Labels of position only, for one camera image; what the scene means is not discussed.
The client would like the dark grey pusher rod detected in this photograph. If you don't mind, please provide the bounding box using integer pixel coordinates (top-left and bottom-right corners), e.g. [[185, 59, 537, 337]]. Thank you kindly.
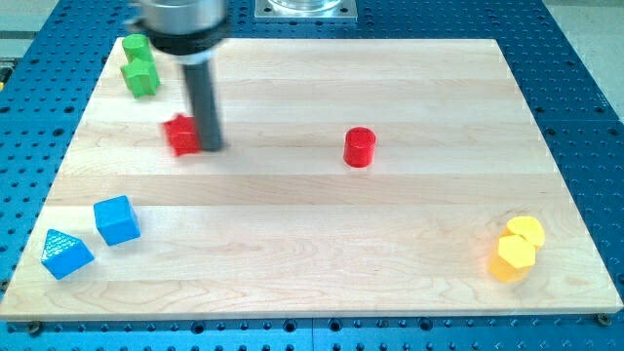
[[182, 60, 223, 151]]

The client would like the green cylinder block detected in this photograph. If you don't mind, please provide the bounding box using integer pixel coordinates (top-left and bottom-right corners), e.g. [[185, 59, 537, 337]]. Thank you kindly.
[[122, 33, 154, 62]]

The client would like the yellow hexagon block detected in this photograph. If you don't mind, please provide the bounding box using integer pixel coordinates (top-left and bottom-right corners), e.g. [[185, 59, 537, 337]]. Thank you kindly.
[[487, 235, 536, 283]]

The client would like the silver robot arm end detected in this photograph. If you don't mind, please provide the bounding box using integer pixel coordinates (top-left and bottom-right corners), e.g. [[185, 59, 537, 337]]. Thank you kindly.
[[127, 0, 229, 65]]

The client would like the green star block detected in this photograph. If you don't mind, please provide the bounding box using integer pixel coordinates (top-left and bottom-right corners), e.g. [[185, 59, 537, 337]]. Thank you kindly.
[[120, 58, 160, 98]]

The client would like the blue triangular prism block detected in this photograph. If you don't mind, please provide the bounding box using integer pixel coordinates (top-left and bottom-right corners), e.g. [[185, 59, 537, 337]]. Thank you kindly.
[[40, 229, 95, 280]]

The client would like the light wooden board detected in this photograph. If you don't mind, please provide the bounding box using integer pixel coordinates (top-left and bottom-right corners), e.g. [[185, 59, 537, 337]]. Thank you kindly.
[[1, 39, 622, 321]]

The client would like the blue perforated table plate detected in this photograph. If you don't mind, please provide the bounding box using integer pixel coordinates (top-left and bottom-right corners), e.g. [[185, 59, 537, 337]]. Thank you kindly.
[[1, 0, 623, 350]]

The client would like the blue cube block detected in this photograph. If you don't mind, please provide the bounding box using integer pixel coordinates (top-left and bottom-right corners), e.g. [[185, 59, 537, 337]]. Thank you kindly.
[[93, 195, 140, 246]]

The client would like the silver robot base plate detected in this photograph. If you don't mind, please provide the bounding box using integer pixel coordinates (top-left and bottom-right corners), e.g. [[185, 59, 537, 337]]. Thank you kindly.
[[254, 0, 358, 21]]

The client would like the yellow cylinder block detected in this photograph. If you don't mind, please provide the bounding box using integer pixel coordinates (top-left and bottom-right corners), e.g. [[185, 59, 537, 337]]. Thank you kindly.
[[501, 215, 545, 251]]

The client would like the red cylinder block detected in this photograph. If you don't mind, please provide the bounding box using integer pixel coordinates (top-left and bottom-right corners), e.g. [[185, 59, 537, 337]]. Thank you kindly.
[[343, 127, 376, 168]]

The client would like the red star block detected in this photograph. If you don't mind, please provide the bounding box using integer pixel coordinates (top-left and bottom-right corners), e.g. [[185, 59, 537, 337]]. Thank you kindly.
[[162, 113, 201, 157]]

